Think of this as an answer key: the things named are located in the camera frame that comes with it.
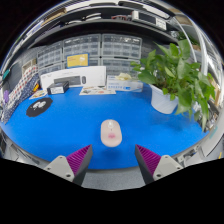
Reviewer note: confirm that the white blue glove box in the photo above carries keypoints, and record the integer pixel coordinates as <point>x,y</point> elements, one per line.
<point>123,86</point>

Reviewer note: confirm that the pink computer mouse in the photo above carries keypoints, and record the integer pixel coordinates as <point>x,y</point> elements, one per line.
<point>111,133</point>

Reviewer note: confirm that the small black product box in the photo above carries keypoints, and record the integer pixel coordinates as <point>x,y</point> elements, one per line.
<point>58,88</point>

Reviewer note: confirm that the green potted plant, white pot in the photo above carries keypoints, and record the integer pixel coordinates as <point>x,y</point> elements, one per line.
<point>180,70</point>

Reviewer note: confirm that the small purple toy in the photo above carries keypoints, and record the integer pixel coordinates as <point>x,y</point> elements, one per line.
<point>6,96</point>

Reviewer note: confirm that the navy dotted cloth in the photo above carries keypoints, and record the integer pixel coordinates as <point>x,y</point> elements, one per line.
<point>31,87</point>

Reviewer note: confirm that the grey wall shelf unit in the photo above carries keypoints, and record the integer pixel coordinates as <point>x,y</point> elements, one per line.
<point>100,21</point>

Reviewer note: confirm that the white keyboard carton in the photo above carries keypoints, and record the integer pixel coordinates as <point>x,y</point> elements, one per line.
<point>96,75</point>

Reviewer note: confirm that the small yellow object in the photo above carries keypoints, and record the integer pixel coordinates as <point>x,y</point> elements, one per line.
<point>36,87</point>

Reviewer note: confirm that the yellow blue box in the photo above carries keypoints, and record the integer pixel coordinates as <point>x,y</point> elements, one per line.
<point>77,60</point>

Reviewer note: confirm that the white woven basket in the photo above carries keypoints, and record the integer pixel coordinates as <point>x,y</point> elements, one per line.
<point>29,66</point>

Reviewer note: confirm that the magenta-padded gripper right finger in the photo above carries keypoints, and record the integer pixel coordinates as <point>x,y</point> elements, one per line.
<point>151,161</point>

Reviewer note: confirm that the red white checked cloth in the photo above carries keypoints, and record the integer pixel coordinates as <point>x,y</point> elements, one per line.
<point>20,85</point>

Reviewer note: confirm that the black scalloped mouse pad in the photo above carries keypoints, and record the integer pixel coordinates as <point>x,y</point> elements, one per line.
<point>31,112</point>

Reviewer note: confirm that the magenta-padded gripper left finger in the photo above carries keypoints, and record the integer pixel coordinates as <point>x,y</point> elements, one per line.
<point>75,161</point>

